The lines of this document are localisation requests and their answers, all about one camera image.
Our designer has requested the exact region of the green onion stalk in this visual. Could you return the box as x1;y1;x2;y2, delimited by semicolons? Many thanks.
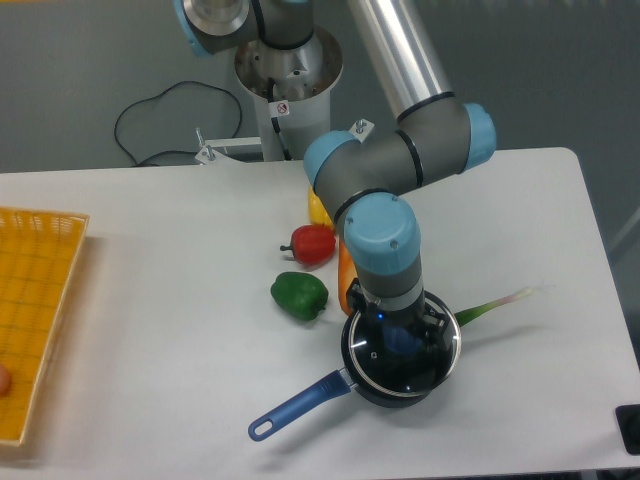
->
454;287;537;327

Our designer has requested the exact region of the green bell pepper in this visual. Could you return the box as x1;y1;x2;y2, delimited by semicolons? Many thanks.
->
270;272;329;321

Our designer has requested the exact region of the black device at table edge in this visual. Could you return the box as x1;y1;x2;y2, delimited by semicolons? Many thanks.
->
615;404;640;456

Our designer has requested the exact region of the yellow bell pepper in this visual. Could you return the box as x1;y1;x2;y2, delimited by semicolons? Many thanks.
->
307;187;334;229

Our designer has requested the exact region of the black saucepan blue handle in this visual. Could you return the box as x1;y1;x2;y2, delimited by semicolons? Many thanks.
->
247;289;464;443

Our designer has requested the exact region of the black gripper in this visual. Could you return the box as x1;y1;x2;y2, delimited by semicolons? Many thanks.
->
346;278;449;351

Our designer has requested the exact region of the yellow woven basket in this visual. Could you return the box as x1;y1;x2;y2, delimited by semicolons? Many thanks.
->
1;207;89;447

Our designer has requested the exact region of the orange baguette loaf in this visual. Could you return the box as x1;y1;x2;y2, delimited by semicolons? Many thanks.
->
337;239;357;316

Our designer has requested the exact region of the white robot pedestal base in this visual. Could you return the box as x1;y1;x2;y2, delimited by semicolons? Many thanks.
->
193;27;376;165

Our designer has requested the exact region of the black cable on floor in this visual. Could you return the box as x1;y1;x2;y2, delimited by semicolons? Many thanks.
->
114;80;244;168

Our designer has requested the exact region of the red bell pepper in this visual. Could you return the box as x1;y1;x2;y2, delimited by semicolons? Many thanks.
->
279;224;336;270

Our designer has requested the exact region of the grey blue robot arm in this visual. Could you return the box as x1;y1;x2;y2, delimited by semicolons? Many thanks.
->
174;1;496;322

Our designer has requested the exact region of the glass pot lid blue knob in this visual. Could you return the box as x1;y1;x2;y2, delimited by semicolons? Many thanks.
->
341;292;461;405

